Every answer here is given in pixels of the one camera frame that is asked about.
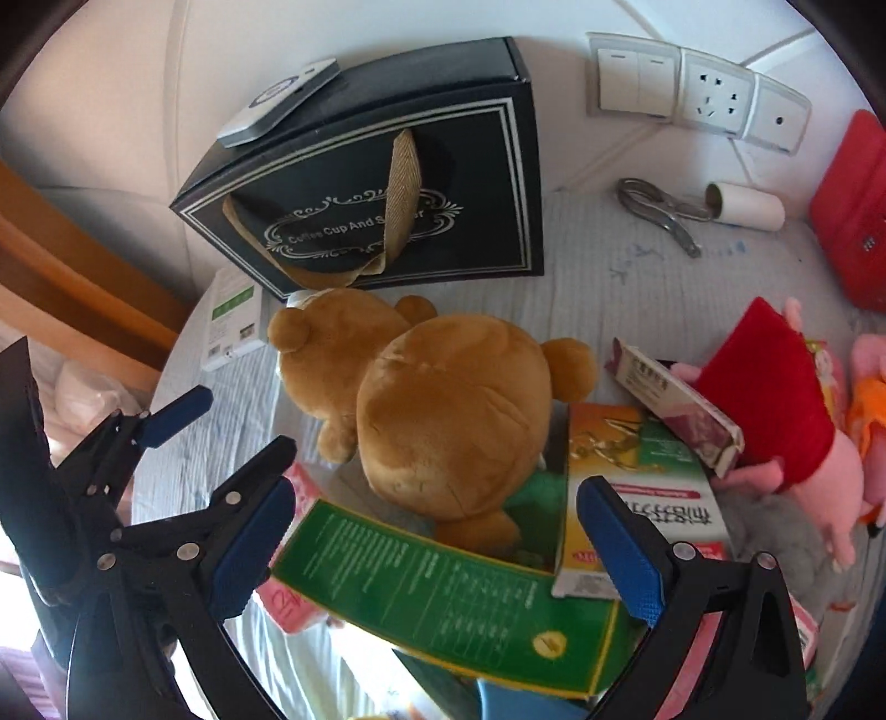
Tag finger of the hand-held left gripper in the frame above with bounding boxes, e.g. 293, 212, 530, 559
104, 436, 298, 551
48, 385, 214, 500

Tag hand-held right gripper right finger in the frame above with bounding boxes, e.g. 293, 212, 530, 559
576, 474, 811, 720

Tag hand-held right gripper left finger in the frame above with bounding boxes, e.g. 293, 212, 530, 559
65, 476, 296, 720

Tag white cloth covered desktop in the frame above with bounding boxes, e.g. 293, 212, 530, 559
131, 190, 886, 720

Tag pink white packet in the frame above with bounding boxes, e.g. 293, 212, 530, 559
657, 595, 825, 720
255, 462, 333, 634

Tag pink white bedding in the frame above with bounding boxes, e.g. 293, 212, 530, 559
0, 325, 157, 486

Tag orange green medicine box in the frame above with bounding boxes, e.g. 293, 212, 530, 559
552, 402, 735, 600

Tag green packet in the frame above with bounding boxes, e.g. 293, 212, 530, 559
504, 474, 570, 575

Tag white box green label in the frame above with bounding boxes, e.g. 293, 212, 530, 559
202, 266, 270, 373

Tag grey plush cloth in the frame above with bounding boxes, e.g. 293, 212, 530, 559
716, 495, 832, 610

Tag pink white medicine box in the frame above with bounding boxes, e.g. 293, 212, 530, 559
604, 337, 746, 480

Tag large green box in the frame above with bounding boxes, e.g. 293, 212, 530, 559
269, 498, 624, 700

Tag blue plastic object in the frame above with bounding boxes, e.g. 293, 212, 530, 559
474, 677, 596, 720

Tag brown teddy bear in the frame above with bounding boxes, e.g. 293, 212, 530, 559
267, 287, 600, 555

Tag pink pig plush red dress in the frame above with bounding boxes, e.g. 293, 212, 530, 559
668, 296, 866, 572

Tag orange pink plush toy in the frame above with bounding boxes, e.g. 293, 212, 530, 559
848, 332, 886, 541

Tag white remote control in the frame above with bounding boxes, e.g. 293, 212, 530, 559
217, 57, 342, 148

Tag black coffee cup gift box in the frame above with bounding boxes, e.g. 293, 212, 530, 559
169, 36, 544, 302

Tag metal scissors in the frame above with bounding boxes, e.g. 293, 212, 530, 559
616, 177, 710, 259

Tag white paper roll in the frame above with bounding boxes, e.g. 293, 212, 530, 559
704, 181, 786, 233

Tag red case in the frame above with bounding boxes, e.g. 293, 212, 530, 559
808, 109, 886, 312

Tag wooden bed frame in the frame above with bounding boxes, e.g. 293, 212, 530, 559
0, 162, 181, 392

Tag white single-port wall panel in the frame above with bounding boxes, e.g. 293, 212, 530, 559
737, 73, 812, 155

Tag white wall socket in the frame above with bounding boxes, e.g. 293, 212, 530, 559
674, 47, 761, 140

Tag white wall switch panel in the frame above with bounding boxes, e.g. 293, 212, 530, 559
587, 31, 686, 124

